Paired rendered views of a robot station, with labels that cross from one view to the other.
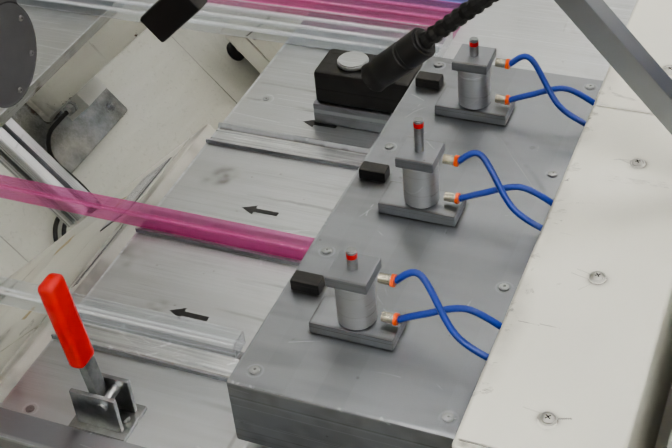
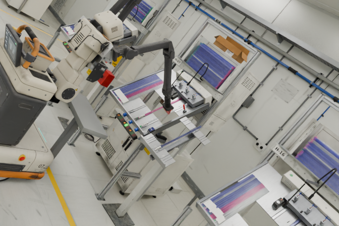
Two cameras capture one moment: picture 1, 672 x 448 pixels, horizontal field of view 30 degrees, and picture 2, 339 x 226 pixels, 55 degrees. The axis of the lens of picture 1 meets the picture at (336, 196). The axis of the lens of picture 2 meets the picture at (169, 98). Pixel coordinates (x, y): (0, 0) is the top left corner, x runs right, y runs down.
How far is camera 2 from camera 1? 2.60 m
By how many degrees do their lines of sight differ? 44
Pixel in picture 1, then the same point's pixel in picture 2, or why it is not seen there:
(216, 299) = (179, 104)
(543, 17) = not seen: hidden behind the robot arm
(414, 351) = (196, 97)
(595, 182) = (193, 85)
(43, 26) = (136, 100)
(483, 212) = (189, 90)
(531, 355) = (203, 93)
